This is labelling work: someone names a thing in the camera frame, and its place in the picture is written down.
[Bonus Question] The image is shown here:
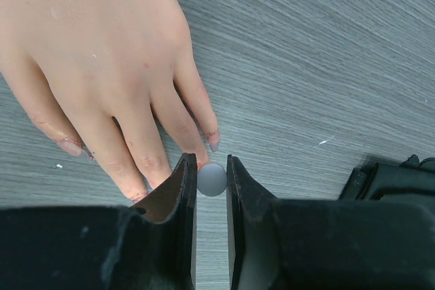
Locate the black sleeve cloth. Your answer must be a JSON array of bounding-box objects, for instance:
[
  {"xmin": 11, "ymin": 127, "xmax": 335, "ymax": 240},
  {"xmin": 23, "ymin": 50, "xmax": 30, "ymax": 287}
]
[{"xmin": 338, "ymin": 154, "xmax": 434, "ymax": 203}]

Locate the white nail polish cap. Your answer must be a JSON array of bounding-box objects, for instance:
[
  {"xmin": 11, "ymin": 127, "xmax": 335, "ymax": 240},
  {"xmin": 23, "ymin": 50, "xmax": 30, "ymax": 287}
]
[{"xmin": 197, "ymin": 162, "xmax": 227, "ymax": 197}]

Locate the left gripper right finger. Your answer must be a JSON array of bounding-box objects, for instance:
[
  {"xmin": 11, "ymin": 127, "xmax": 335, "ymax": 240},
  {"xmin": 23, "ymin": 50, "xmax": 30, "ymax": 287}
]
[{"xmin": 227, "ymin": 156, "xmax": 434, "ymax": 289}]

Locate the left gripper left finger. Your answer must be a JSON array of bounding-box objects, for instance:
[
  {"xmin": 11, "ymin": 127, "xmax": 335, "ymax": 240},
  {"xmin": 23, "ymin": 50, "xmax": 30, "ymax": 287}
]
[{"xmin": 1, "ymin": 154, "xmax": 197, "ymax": 289}]

